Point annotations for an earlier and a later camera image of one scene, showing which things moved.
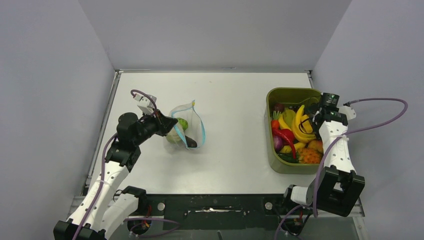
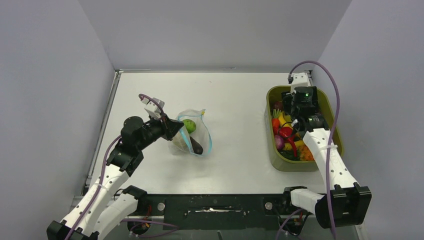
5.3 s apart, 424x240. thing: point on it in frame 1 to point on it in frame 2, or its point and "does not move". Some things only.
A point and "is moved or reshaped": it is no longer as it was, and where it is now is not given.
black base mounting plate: [254, 211] does not move
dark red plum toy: [279, 107] does not move
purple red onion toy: [278, 143] does not move
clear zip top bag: [188, 132] is moved or reshaped
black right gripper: [310, 111] to [287, 99]
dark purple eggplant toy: [191, 142] is moved or reshaped
